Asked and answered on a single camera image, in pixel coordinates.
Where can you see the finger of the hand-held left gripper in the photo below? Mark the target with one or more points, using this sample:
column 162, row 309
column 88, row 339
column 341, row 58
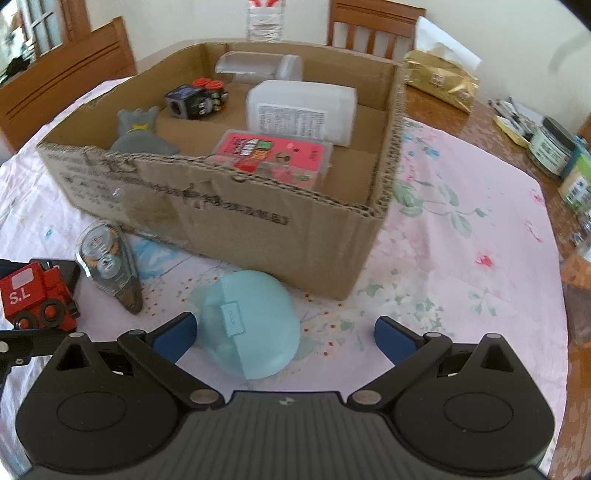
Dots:
column 27, row 344
column 70, row 273

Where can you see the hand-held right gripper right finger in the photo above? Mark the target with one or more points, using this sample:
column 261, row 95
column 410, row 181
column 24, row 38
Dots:
column 392, row 339

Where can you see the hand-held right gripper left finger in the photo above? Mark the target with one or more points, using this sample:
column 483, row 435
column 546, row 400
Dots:
column 178, row 339

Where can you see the red toy train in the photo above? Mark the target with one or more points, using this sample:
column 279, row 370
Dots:
column 27, row 295

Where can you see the light blue egg-shaped case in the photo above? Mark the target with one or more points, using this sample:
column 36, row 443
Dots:
column 249, row 323

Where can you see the cardboard box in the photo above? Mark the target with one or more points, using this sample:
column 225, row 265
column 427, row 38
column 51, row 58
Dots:
column 231, row 230

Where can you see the grey sack figurine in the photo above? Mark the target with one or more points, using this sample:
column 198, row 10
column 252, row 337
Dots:
column 138, row 136

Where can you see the pink card packet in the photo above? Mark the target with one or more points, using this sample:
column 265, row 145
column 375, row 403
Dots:
column 277, row 154

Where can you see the black fidget cube toy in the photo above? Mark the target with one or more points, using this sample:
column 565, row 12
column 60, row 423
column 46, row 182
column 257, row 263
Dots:
column 194, row 101

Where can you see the white translucent plastic container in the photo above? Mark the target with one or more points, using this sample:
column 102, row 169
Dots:
column 300, row 113

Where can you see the clear correction tape dispenser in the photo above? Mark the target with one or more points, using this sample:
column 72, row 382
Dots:
column 106, row 258

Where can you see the pink floral cloth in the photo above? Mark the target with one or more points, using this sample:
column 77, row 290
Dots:
column 461, row 258

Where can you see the large clear jar black lid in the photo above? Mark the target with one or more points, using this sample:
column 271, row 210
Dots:
column 579, row 300

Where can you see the wooden chair with grooved back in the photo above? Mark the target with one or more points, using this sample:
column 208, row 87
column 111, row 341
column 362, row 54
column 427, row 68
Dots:
column 60, row 78

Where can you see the yellow sticky note pad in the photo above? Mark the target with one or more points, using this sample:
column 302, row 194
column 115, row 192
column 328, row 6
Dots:
column 510, row 131

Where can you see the small bottle with green cap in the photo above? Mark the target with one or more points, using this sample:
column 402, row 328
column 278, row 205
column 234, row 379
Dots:
column 577, row 184

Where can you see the green label jar dark lid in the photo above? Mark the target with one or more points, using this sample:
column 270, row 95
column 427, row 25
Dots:
column 549, row 150

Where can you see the wooden door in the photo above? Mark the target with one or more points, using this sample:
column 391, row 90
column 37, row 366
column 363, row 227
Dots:
column 60, row 23

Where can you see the bunch of black pens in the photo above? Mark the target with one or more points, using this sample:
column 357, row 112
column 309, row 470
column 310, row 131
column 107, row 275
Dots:
column 517, row 117

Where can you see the gold tissue pack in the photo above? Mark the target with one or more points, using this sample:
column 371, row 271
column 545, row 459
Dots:
column 438, row 78

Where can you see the clear plastic water bottle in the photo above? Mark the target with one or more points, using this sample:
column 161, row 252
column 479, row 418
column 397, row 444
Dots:
column 264, row 23

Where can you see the wooden slatted chair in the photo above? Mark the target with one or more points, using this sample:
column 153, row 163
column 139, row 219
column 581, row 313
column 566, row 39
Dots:
column 369, row 21

